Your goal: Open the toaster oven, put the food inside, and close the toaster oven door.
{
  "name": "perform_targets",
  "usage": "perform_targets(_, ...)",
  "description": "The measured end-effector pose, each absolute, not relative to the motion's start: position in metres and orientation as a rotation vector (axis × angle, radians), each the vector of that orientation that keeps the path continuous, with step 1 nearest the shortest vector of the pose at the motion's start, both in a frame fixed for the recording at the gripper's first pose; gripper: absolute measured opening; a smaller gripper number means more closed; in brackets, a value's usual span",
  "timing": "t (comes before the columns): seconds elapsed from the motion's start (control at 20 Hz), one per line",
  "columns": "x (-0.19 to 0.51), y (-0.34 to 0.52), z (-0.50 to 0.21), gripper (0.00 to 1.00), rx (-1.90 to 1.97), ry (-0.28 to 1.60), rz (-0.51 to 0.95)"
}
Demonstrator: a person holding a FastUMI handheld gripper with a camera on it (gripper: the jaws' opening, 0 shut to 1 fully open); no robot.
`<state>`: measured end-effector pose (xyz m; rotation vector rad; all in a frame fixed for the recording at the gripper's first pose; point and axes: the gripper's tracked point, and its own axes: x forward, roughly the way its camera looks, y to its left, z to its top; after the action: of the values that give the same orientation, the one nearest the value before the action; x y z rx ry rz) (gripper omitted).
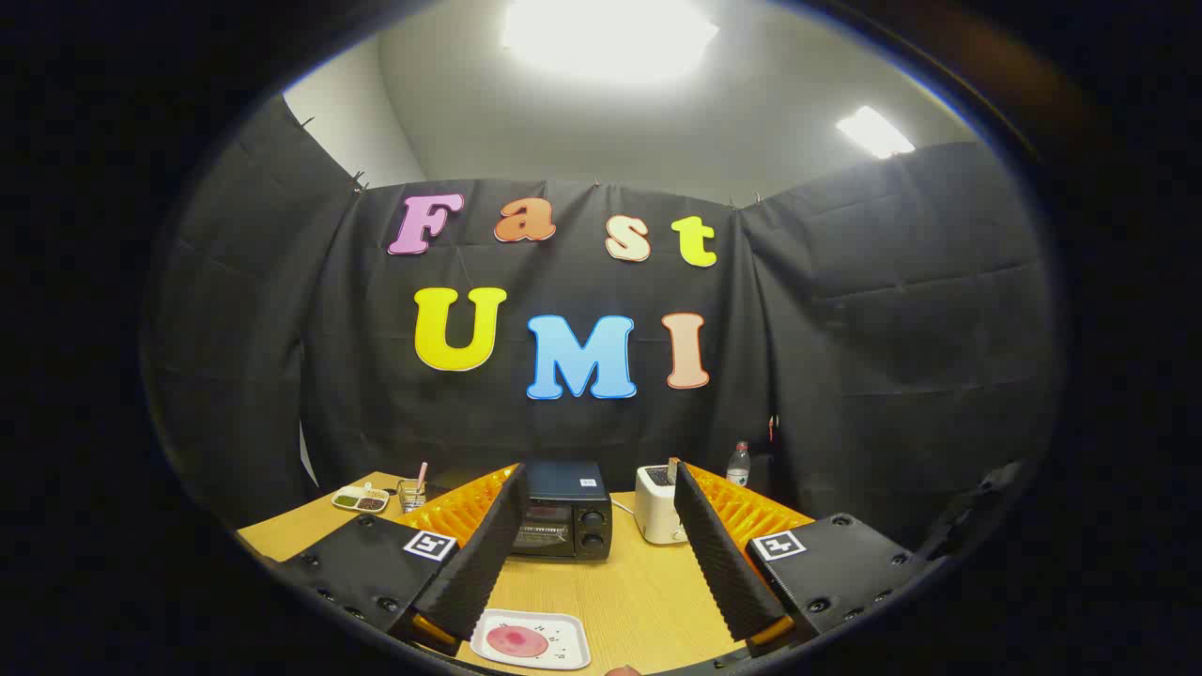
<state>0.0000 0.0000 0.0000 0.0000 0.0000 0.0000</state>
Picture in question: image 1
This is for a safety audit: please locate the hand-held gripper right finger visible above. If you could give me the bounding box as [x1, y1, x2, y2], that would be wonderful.
[670, 459, 940, 658]

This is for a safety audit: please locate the white divided bean dish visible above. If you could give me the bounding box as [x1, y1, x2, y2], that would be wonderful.
[331, 483, 390, 514]

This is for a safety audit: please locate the pink ham slice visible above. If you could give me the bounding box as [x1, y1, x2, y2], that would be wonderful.
[485, 625, 549, 658]

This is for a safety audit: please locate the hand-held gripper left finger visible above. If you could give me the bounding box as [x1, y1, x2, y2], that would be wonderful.
[282, 463, 530, 656]

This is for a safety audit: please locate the large ceiling light panel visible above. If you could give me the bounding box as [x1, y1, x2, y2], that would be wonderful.
[502, 0, 719, 85]

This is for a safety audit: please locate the black toaster oven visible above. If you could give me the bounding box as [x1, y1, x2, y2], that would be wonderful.
[507, 460, 614, 561]

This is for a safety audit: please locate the black backdrop cloth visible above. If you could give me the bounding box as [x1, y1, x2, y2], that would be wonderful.
[141, 94, 1062, 555]

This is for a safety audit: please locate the small ceiling light panel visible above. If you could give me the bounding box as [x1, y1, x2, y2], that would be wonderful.
[836, 105, 917, 159]

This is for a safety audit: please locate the white toaster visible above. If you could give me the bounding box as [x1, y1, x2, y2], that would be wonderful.
[635, 464, 691, 545]

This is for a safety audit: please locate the white square plate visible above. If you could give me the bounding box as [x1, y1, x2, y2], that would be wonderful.
[470, 608, 592, 671]

